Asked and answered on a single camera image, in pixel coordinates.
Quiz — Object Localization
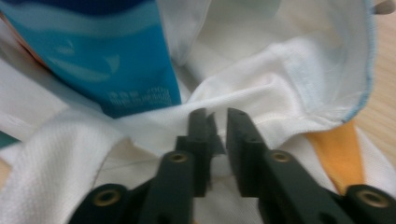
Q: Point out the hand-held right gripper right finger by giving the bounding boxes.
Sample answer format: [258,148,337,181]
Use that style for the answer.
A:
[226,107,354,224]

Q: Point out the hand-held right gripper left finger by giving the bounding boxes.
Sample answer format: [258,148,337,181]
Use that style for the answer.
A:
[138,107,226,224]

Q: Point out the white tote bag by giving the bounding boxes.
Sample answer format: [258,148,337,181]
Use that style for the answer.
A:
[0,0,396,224]

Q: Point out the blue carton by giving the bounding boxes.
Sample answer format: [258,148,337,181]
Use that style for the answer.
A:
[0,0,183,119]

